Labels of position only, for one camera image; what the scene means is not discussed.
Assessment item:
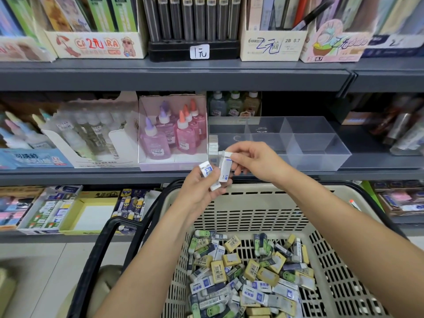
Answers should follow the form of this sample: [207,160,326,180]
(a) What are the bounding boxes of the person's left hand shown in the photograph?
[174,162,233,219]

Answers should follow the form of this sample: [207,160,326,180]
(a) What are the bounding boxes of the person's right hand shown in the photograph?
[225,141,287,184]

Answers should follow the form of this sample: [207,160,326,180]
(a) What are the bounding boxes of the beige shopping basket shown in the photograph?
[66,178,424,318]

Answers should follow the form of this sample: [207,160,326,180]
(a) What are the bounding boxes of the pile of erasers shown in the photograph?
[187,230,318,318]

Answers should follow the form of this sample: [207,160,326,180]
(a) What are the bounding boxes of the grey store shelves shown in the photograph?
[0,0,424,246]

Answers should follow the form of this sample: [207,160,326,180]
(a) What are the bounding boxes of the person's left forearm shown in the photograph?
[93,208,200,318]

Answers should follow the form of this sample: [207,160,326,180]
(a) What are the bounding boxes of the person's right forearm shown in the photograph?
[272,165,424,318]

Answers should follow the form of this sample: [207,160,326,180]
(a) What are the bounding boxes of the pink glue display box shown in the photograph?
[137,95,209,172]

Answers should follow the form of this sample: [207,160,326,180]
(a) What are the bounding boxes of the white glue display box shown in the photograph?
[40,91,141,170]

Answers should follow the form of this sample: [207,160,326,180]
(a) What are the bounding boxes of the yellow empty display box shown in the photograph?
[60,190,123,236]

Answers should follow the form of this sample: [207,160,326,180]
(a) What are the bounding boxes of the white pencil display box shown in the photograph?
[240,0,307,62]

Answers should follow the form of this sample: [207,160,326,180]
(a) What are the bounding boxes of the colourful pencil display box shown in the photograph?
[299,0,372,64]

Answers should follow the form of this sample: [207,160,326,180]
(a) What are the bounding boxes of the white eraser display box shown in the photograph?
[18,185,83,235]

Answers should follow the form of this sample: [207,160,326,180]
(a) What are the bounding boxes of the blue white display box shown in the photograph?
[361,0,424,58]

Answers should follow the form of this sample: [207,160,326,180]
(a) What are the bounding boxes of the cartoon print display box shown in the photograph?
[33,0,148,60]

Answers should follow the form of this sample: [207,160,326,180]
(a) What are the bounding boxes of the pastel lead display box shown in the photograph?
[0,0,57,62]

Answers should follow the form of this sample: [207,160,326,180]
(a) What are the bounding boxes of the clear plastic divider tray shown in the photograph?
[207,116,352,172]

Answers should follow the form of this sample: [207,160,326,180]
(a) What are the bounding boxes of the translucent glue bottle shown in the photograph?
[244,91,262,118]
[227,91,245,118]
[208,91,227,118]

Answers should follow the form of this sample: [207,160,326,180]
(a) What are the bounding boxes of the pink glue bottle orange cap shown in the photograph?
[183,104,205,144]
[175,109,200,154]
[189,98,208,136]

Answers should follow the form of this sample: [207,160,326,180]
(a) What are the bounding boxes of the dark blue yellow packets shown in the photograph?
[111,189,160,226]

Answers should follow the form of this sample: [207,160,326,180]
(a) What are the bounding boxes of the pink glue bottle purple cap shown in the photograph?
[157,102,178,146]
[140,117,172,160]

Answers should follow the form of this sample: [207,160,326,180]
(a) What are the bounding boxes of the row of clear glue bottles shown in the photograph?
[53,109,130,159]

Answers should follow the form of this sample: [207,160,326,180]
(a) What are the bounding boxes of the white price label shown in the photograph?
[189,44,210,60]

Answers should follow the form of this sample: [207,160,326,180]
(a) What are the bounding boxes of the black lead tube display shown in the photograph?
[141,0,242,62]

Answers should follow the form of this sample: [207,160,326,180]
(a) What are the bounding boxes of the black pen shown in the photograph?
[291,0,333,32]

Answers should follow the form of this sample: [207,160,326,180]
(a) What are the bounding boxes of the pink stationery packets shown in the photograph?
[0,186,46,231]

